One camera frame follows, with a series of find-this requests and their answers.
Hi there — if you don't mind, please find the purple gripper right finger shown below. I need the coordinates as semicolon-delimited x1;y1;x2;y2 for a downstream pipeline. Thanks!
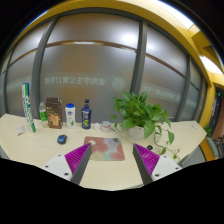
133;144;160;185

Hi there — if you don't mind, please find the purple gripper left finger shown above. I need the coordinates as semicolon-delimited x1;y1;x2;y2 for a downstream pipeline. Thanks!
65;143;92;185

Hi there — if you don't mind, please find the blue black computer mouse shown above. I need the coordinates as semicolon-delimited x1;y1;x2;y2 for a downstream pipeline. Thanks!
57;135;67;145

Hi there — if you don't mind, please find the pastel patterned mouse pad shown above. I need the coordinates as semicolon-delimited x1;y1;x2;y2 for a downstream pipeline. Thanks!
84;136;125;161

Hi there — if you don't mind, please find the small black round object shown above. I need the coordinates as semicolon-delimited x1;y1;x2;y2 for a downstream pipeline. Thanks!
147;145;153;150

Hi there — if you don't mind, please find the crumpled white wrapper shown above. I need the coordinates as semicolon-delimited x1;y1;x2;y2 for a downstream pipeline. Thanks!
93;123;101;131

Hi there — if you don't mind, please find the green potted plant white pot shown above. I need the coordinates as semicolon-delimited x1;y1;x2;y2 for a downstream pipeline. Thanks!
110;91;180;160

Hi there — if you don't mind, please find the small white jar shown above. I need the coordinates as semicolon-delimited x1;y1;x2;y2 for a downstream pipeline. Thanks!
101;121;111;132

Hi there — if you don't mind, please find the dark blue pump bottle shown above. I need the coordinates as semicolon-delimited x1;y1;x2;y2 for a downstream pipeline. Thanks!
81;99;92;129

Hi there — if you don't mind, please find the white shampoo bottle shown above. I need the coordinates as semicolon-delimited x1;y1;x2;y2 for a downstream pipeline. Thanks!
65;103;75;128

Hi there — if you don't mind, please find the brown paper box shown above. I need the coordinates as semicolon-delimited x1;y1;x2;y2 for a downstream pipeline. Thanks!
46;98;63;129

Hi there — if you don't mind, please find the small white packet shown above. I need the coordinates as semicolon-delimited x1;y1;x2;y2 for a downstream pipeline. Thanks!
16;126;25;135

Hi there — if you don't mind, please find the clear green-label water bottle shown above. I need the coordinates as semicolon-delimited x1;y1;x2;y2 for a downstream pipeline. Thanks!
39;102;48;128

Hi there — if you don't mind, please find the tall white green tube box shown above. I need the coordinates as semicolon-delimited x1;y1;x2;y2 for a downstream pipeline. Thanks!
22;83;36;133

